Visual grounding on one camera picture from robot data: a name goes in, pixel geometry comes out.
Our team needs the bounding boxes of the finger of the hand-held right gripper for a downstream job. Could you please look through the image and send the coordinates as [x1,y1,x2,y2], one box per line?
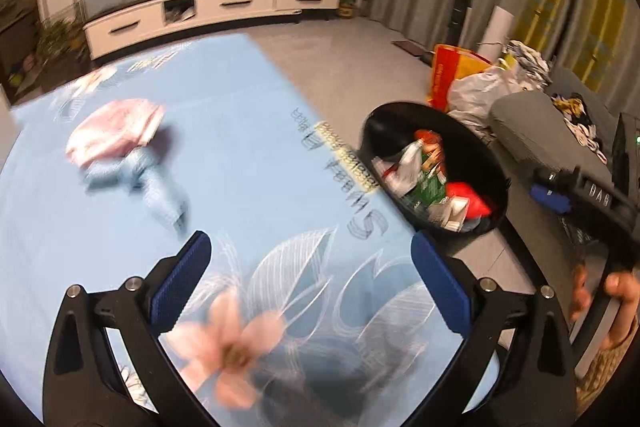
[530,167,581,215]

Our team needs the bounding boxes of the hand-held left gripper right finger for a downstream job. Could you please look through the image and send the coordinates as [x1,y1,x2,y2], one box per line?
[407,229,578,427]

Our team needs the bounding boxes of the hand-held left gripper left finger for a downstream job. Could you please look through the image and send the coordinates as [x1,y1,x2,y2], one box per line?
[42,230,216,427]

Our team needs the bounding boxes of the white medicine box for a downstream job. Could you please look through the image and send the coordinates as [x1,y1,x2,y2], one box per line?
[440,197,471,233]

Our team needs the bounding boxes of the red snack packet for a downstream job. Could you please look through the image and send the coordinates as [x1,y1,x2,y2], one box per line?
[445,182,493,220]

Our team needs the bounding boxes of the dark green snack packet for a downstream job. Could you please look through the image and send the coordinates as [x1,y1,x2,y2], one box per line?
[402,129,448,210]

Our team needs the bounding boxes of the blue jeans garment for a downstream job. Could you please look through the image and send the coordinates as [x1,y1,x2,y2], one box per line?
[85,152,191,233]

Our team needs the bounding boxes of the pink cloth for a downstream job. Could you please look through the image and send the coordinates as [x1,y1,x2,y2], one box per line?
[65,99,166,168]

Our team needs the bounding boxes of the black trash bin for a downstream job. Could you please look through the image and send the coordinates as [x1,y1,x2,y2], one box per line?
[361,101,511,234]

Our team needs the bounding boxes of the person's right forearm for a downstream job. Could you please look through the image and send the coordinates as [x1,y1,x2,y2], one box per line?
[575,322,636,413]

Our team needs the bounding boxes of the person's right hand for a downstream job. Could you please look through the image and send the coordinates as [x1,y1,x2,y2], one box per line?
[569,264,640,350]

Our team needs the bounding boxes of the grey sofa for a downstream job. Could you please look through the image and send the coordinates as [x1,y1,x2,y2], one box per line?
[487,67,640,258]

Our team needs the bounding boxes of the black white patterned garment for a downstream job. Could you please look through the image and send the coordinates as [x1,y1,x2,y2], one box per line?
[550,93,608,162]
[502,39,553,82]

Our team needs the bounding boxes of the white plastic bag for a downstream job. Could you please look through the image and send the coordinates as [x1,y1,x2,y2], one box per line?
[447,64,521,128]

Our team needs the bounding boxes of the yellow red shopping bag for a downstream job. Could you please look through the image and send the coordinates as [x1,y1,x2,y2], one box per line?
[427,44,493,110]

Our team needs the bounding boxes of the white paper roll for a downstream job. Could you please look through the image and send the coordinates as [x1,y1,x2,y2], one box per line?
[482,6,515,62]

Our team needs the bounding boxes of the blue floral tablecloth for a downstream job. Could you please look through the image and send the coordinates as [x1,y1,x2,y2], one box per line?
[0,34,501,427]

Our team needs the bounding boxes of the dark floor mat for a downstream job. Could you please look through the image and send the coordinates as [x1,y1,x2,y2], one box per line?
[391,39,433,58]

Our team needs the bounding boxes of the bushy potted plants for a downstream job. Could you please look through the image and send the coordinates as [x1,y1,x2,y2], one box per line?
[37,19,83,62]

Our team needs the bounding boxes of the white tv cabinet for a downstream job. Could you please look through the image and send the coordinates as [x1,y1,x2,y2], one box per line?
[82,0,343,60]

